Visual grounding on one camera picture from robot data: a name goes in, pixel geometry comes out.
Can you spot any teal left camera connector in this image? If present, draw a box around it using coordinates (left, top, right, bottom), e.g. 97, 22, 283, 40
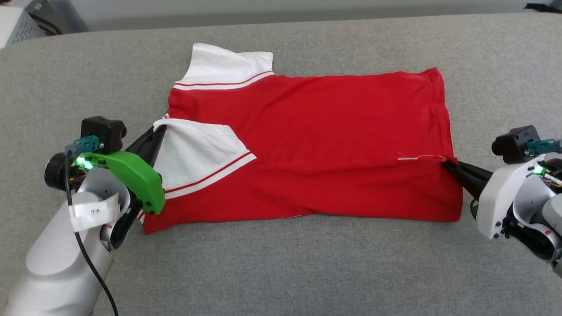
65, 136, 101, 155

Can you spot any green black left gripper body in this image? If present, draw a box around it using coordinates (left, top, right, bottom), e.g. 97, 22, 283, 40
44, 149, 166, 215

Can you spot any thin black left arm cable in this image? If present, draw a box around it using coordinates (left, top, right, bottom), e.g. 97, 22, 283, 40
64, 149, 120, 316

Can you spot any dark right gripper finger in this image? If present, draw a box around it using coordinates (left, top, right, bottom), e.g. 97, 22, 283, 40
441, 160, 493, 183
444, 167, 487, 200

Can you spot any red and white shirt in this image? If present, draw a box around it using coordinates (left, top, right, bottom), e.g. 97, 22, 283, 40
140, 43, 464, 235

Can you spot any teal right camera connector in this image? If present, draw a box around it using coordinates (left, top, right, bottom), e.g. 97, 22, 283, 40
527, 139, 562, 155

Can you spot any black object beyond sofa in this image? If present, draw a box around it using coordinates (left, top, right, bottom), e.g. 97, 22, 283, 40
525, 2, 562, 14

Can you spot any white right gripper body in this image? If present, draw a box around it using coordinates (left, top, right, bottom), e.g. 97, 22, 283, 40
476, 154, 534, 240

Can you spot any teal camera connector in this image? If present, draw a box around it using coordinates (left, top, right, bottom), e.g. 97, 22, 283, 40
527, 139, 562, 155
65, 136, 101, 155

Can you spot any white equipment box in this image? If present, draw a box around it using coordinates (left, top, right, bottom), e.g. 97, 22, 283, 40
0, 5, 47, 49

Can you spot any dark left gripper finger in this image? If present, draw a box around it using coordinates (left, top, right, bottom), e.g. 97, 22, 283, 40
125, 125, 167, 154
140, 137, 163, 169

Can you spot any white paper label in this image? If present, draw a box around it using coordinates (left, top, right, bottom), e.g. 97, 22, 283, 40
69, 193, 120, 232

